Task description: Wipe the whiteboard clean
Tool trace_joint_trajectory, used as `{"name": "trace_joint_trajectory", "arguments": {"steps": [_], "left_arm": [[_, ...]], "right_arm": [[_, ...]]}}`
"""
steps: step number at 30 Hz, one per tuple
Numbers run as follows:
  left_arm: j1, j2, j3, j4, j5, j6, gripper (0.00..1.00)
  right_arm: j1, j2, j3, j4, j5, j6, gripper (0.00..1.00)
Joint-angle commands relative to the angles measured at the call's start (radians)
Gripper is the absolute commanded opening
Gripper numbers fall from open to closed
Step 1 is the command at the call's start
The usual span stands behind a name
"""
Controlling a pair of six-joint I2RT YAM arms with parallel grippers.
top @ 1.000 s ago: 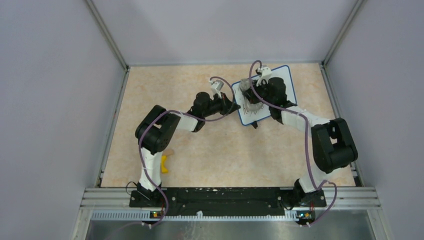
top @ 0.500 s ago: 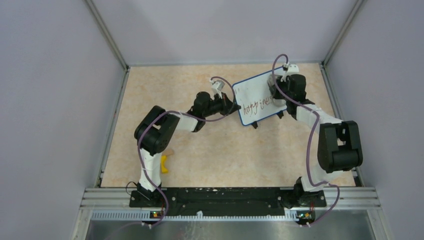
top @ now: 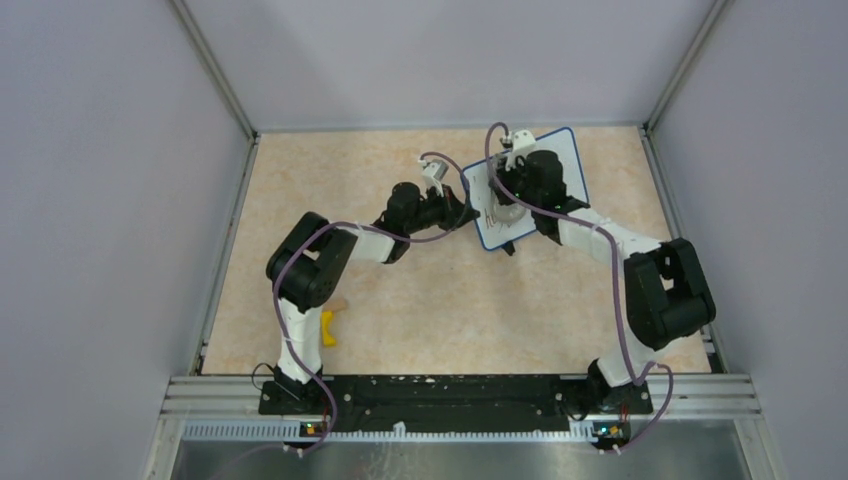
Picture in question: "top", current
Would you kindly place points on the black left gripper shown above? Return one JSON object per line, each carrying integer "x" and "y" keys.
{"x": 454, "y": 213}

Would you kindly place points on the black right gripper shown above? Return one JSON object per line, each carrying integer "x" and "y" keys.
{"x": 504, "y": 173}

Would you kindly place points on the grey oval whiteboard eraser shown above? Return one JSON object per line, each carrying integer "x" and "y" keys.
{"x": 507, "y": 214}

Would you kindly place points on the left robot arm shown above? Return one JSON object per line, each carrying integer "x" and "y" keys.
{"x": 308, "y": 265}

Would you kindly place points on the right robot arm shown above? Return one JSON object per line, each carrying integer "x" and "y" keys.
{"x": 660, "y": 292}

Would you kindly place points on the black whiteboard foot clip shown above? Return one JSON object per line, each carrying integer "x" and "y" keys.
{"x": 508, "y": 249}

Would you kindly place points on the tan wooden block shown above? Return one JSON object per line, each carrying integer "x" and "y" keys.
{"x": 339, "y": 304}

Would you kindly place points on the yellow toy block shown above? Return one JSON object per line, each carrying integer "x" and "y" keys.
{"x": 328, "y": 338}

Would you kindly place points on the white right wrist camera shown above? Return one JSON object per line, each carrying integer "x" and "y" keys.
{"x": 519, "y": 142}

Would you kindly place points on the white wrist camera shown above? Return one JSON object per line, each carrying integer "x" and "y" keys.
{"x": 519, "y": 142}
{"x": 433, "y": 173}

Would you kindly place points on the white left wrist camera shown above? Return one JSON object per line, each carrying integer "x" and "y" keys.
{"x": 433, "y": 173}

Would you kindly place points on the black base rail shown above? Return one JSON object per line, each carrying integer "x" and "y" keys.
{"x": 454, "y": 404}

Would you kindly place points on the white slotted cable duct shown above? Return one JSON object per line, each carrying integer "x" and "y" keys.
{"x": 279, "y": 431}

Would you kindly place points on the aluminium corner post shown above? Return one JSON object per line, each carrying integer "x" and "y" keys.
{"x": 715, "y": 15}
{"x": 215, "y": 73}

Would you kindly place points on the left aluminium corner post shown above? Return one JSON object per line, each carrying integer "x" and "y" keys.
{"x": 215, "y": 73}

